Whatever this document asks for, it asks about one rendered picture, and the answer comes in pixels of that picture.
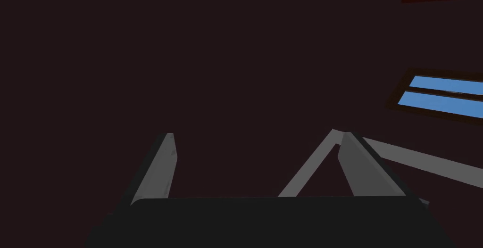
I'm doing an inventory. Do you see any dark framed window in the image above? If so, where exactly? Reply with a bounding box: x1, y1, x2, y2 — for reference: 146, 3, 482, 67
385, 67, 483, 125

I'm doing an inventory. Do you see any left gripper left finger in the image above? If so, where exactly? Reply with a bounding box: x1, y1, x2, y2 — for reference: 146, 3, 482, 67
121, 132, 178, 206

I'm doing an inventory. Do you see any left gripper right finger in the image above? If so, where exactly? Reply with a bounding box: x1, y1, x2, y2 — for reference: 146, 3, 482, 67
337, 131, 419, 199

